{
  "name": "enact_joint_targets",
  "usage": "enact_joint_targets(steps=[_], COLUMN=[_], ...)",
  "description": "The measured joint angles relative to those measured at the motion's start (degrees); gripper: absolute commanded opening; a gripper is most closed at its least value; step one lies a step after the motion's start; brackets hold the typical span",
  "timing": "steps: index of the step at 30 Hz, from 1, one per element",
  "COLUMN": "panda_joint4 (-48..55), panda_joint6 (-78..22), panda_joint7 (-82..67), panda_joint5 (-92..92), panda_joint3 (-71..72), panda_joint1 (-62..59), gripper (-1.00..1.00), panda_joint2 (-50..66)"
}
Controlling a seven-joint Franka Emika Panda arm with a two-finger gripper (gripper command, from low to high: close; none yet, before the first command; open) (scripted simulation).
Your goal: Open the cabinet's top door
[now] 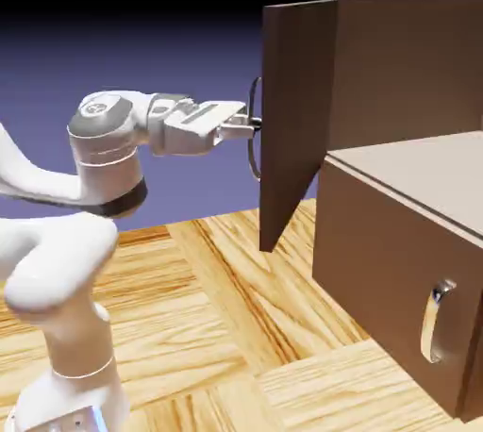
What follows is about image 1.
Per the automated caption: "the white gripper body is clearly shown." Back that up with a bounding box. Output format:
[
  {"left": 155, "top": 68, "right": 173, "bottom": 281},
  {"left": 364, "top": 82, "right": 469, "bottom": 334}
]
[{"left": 163, "top": 99, "right": 249, "bottom": 157}]

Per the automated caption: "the thin curved metal handle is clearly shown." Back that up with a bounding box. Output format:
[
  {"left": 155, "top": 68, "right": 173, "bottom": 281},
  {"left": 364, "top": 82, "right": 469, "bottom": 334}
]
[{"left": 246, "top": 75, "right": 262, "bottom": 182}]

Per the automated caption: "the tall brown cabinet door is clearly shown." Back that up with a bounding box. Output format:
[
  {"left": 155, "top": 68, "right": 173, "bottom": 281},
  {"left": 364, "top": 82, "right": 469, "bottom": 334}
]
[{"left": 258, "top": 0, "right": 339, "bottom": 254}]

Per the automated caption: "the brown wooden cabinet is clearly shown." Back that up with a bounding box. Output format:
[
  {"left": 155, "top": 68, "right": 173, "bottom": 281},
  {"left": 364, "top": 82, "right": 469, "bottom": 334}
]
[{"left": 311, "top": 0, "right": 483, "bottom": 424}]

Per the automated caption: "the wide brown cabinet door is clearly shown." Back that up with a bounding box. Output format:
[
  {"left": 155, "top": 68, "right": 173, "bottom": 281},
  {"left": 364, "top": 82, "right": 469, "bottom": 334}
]
[{"left": 311, "top": 158, "right": 483, "bottom": 423}]

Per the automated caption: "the broad curved silver handle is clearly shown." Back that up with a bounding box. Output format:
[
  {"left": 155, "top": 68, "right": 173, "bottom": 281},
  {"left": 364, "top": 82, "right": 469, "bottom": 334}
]
[{"left": 420, "top": 278, "right": 458, "bottom": 365}]

